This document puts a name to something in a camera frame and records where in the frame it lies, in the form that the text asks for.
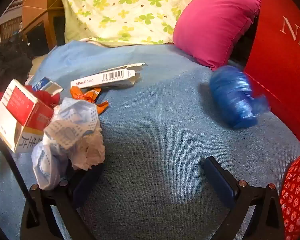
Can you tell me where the orange candy wrapper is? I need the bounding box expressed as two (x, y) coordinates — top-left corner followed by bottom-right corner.
(70, 86), (109, 115)

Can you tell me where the pink pillow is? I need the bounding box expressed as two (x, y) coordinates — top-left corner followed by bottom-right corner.
(172, 0), (262, 71)

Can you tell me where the red mesh plastic basket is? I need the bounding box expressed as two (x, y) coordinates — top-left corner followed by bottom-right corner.
(279, 145), (300, 240)

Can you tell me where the long white medicine box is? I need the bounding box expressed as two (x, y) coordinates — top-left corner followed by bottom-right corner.
(70, 63), (148, 89)

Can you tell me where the white tissue paper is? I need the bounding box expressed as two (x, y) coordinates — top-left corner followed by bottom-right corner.
(31, 97), (101, 190)

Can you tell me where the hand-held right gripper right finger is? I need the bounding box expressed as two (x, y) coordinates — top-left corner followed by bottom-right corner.
(203, 156), (287, 240)

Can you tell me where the red paper gift bag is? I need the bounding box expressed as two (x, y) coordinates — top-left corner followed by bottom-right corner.
(244, 0), (300, 148)

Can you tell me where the blue plastic bag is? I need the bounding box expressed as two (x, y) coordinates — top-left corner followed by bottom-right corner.
(209, 65), (271, 130)

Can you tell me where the blue blanket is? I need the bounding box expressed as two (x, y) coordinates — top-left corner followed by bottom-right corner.
(0, 40), (300, 240)

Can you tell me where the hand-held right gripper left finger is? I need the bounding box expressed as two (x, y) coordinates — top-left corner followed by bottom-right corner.
(20, 164), (104, 240)

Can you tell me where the red wrapper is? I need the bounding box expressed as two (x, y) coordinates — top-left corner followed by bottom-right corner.
(24, 85), (61, 111)

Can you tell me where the brown wooden pillar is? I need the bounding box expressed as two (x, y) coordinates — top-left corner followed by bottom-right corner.
(21, 0), (65, 53)

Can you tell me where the red and white medicine box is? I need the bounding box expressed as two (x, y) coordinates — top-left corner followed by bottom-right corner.
(0, 79), (54, 153)

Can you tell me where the small blue white carton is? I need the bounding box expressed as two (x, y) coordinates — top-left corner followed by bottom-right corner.
(31, 76), (63, 97)

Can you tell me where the black cloth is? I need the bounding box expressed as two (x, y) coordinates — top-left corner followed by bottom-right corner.
(0, 34), (33, 98)

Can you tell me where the green clover print blanket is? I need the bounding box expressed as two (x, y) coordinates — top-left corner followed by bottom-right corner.
(61, 0), (262, 48)

